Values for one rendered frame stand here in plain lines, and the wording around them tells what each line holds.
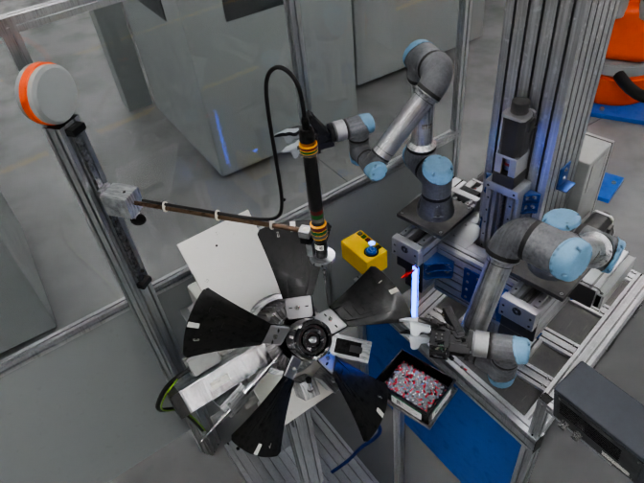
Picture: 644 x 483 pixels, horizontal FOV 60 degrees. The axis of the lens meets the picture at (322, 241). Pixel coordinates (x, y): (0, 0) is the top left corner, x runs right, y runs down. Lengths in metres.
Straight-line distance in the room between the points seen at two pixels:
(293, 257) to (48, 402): 1.21
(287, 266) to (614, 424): 0.94
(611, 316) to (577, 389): 1.61
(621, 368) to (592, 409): 1.71
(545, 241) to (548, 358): 1.44
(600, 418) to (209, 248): 1.20
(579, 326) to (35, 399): 2.46
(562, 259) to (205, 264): 1.05
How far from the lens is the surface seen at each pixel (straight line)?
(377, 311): 1.74
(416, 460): 2.78
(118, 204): 1.70
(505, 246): 1.58
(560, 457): 2.89
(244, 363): 1.73
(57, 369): 2.33
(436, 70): 1.95
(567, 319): 3.09
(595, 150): 2.40
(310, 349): 1.61
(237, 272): 1.83
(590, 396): 1.56
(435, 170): 2.14
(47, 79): 1.60
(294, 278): 1.65
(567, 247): 1.52
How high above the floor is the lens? 2.49
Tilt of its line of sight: 42 degrees down
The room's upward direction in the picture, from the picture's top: 7 degrees counter-clockwise
